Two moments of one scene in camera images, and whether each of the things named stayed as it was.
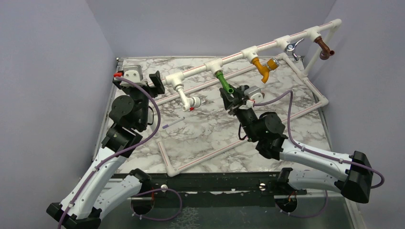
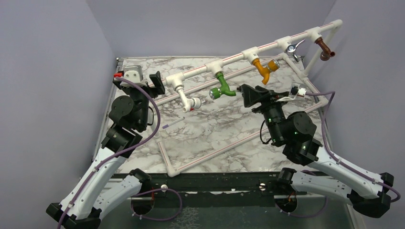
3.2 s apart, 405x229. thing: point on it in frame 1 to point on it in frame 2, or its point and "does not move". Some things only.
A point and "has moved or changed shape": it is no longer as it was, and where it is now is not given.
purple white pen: (179, 119) does not move
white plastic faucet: (194, 101) does not move
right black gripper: (229, 100) to (251, 96)
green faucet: (224, 82) has moved or changed shape
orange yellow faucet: (272, 64) does not move
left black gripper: (157, 79) does not move
